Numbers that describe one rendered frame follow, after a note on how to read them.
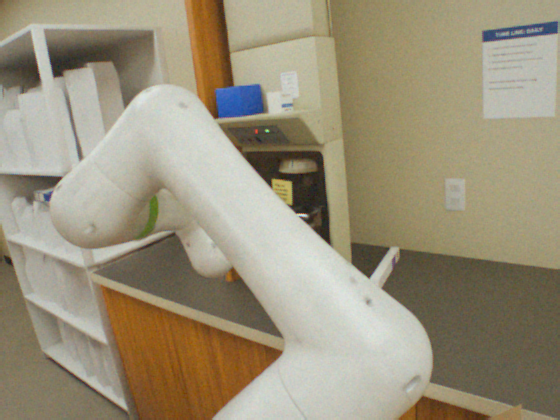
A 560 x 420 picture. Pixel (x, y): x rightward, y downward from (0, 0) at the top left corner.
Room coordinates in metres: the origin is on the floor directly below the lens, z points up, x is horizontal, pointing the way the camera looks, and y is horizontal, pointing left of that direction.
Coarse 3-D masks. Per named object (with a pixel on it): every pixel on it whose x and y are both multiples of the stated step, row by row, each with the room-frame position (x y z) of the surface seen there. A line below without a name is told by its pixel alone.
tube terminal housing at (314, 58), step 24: (264, 48) 1.31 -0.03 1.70; (288, 48) 1.25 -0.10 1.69; (312, 48) 1.20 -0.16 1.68; (240, 72) 1.37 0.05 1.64; (264, 72) 1.31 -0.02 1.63; (312, 72) 1.21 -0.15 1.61; (336, 72) 1.28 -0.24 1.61; (264, 96) 1.32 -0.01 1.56; (312, 96) 1.21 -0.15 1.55; (336, 96) 1.27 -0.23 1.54; (336, 120) 1.26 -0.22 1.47; (336, 144) 1.25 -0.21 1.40; (336, 168) 1.24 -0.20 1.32; (336, 192) 1.23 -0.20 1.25; (336, 216) 1.22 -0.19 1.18; (336, 240) 1.21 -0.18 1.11
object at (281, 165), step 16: (256, 160) 1.35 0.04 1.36; (272, 160) 1.31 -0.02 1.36; (288, 160) 1.27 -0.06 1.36; (304, 160) 1.23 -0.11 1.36; (320, 160) 1.20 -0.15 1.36; (272, 176) 1.31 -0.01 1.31; (288, 176) 1.27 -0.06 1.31; (304, 176) 1.23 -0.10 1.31; (320, 176) 1.20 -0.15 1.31; (304, 192) 1.24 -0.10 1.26; (320, 192) 1.20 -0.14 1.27; (304, 208) 1.24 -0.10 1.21; (320, 208) 1.20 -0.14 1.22; (320, 224) 1.21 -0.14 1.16
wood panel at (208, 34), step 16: (192, 0) 1.36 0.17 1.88; (208, 0) 1.42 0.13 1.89; (192, 16) 1.36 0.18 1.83; (208, 16) 1.41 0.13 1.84; (224, 16) 1.47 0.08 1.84; (192, 32) 1.37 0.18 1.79; (208, 32) 1.40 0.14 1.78; (224, 32) 1.46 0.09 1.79; (192, 48) 1.37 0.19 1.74; (208, 48) 1.40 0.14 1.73; (224, 48) 1.45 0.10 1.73; (208, 64) 1.39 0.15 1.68; (224, 64) 1.45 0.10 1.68; (208, 80) 1.38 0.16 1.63; (224, 80) 1.44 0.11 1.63; (208, 96) 1.37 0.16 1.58
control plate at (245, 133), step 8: (232, 128) 1.29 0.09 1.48; (240, 128) 1.27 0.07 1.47; (248, 128) 1.25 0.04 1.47; (256, 128) 1.24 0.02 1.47; (264, 128) 1.22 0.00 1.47; (272, 128) 1.20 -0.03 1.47; (240, 136) 1.31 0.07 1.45; (248, 136) 1.29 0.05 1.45; (256, 136) 1.27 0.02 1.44; (264, 136) 1.26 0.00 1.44; (272, 136) 1.24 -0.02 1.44; (280, 136) 1.22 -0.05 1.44
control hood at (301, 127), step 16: (288, 112) 1.18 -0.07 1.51; (304, 112) 1.13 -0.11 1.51; (320, 112) 1.19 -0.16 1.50; (224, 128) 1.31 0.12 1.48; (288, 128) 1.17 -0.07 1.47; (304, 128) 1.14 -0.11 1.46; (320, 128) 1.18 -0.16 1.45; (240, 144) 1.36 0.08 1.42; (256, 144) 1.32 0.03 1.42; (272, 144) 1.28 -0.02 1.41; (288, 144) 1.24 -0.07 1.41; (304, 144) 1.21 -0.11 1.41
